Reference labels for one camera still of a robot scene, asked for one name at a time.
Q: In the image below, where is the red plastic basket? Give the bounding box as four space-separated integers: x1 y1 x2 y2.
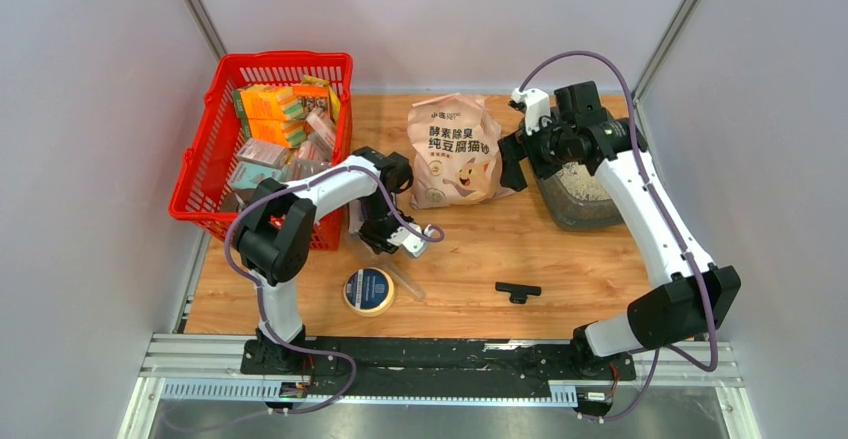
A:
169 50 354 241

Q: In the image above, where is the grey pink box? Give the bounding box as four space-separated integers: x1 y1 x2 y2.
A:
235 138 291 169

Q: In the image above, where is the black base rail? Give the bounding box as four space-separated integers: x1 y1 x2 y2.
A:
240 336 636 399

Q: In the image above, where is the orange green sponge pack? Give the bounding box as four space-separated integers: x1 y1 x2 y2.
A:
234 84 310 122

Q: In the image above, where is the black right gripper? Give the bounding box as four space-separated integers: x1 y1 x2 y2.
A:
498 112 576 191

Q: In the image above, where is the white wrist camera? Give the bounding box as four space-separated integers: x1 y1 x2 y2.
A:
390 224 436 258
511 88 551 136

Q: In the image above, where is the black T-shaped bracket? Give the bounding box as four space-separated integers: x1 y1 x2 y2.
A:
495 282 542 305

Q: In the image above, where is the dark grey litter box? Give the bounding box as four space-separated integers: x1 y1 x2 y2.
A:
531 162 624 231

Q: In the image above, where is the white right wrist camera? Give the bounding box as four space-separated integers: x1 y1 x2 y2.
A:
511 88 551 136

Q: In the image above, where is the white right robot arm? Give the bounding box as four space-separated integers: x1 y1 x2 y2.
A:
499 81 741 378

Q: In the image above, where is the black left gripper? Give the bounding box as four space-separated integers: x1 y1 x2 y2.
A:
359 194 418 257

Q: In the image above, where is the white red wrapped pack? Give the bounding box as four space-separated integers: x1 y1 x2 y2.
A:
305 106 336 152

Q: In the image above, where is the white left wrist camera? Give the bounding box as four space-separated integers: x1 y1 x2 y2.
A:
390 224 436 258

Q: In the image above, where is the tape roll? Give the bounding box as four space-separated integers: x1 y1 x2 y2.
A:
342 267 396 317

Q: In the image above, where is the yellow orange snack pack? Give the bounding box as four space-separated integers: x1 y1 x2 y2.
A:
292 75 341 123

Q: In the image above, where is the clear plastic scoop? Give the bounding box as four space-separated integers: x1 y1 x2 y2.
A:
342 233 427 302

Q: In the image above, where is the teal box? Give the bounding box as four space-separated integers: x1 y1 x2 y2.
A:
227 161 285 190

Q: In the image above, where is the pink cat litter bag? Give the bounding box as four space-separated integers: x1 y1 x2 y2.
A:
407 93 514 209

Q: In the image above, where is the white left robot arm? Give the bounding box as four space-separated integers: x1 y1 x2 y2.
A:
225 147 431 374

